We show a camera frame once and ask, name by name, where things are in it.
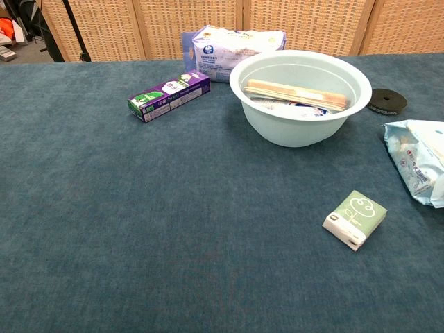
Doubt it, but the pink toothbrush case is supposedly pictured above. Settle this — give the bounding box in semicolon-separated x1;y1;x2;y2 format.
244;78;350;112

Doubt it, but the blue white toothpaste tube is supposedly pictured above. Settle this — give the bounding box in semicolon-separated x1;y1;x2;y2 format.
249;96;330;117

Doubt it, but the light blue plastic basin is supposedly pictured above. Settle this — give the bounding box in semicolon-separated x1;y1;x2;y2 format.
229;49;373;148

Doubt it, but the purple green toothpaste box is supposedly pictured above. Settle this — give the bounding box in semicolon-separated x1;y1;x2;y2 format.
126;69;212;123

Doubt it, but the purple white tissue pack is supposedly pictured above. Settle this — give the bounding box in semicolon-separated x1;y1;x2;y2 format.
181;24;288;83

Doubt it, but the green white pocket tissue pack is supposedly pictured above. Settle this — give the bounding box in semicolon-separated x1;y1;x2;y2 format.
321;189;388;252

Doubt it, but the black round disc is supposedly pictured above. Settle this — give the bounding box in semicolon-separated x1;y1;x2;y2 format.
366;88;409;114

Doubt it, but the wicker folding screen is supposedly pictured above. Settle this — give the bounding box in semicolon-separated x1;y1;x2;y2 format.
34;0;444;62

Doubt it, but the light blue wet wipes pack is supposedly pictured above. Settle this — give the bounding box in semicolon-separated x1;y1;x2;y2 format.
382;119;444;209

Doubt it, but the black tripod stand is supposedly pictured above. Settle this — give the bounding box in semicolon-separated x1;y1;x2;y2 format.
62;0;93;62

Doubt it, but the orange white bag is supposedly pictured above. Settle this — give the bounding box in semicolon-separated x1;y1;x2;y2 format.
0;17;27;44

